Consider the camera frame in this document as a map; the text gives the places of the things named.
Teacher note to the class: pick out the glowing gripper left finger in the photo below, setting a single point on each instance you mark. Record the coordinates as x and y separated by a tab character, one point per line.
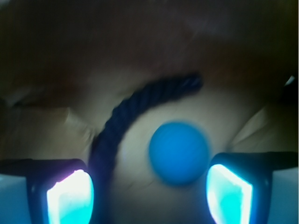
45	192

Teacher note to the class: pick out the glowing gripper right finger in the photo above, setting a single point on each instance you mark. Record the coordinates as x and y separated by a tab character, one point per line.
253	188

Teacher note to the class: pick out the blue foam ball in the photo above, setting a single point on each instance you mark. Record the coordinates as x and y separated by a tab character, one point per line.
178	153

